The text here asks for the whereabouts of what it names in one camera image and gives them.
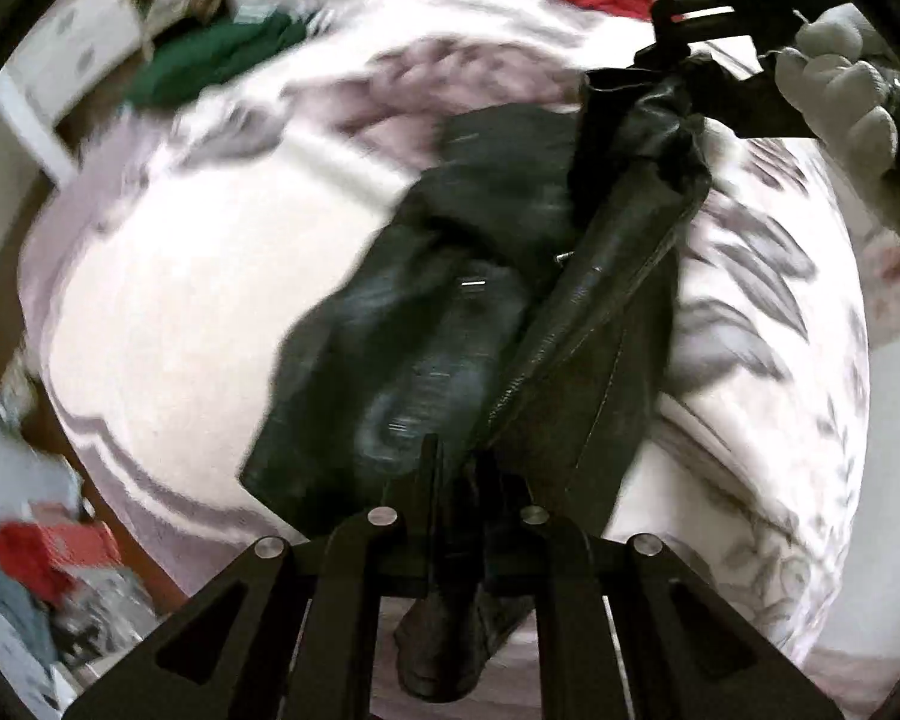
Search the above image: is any black leather jacket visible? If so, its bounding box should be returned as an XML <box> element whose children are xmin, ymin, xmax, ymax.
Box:
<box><xmin>238</xmin><ymin>66</ymin><xmax>715</xmax><ymax>700</ymax></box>

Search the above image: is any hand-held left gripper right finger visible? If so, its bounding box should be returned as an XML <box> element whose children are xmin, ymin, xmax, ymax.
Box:
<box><xmin>478</xmin><ymin>456</ymin><xmax>845</xmax><ymax>720</ymax></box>

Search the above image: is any white floral blanket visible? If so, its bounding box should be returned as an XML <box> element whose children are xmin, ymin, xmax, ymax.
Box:
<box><xmin>16</xmin><ymin>0</ymin><xmax>872</xmax><ymax>695</ymax></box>

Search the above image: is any person's right hand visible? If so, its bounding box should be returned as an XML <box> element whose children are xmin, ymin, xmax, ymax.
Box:
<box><xmin>775</xmin><ymin>3</ymin><xmax>900</xmax><ymax>182</ymax></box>

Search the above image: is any pile of mixed clothes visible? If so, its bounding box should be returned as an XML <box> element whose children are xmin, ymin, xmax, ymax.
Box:
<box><xmin>0</xmin><ymin>356</ymin><xmax>162</xmax><ymax>698</ymax></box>

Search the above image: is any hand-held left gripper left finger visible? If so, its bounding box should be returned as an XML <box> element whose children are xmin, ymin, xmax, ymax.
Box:
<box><xmin>64</xmin><ymin>435</ymin><xmax>445</xmax><ymax>720</ymax></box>

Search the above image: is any white cabinet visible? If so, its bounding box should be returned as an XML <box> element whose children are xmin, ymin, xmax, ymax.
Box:
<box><xmin>0</xmin><ymin>0</ymin><xmax>155</xmax><ymax>182</ymax></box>

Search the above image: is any green garment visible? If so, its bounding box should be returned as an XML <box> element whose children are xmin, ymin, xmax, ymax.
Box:
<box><xmin>123</xmin><ymin>13</ymin><xmax>317</xmax><ymax>112</ymax></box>

